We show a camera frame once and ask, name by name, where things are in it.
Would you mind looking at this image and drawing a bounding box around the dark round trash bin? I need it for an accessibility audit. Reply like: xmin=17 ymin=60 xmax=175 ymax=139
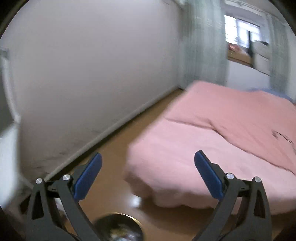
xmin=93 ymin=212 xmax=145 ymax=241

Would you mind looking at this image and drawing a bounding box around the grey green curtain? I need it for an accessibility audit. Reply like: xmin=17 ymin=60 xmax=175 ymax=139
xmin=176 ymin=1 xmax=227 ymax=89

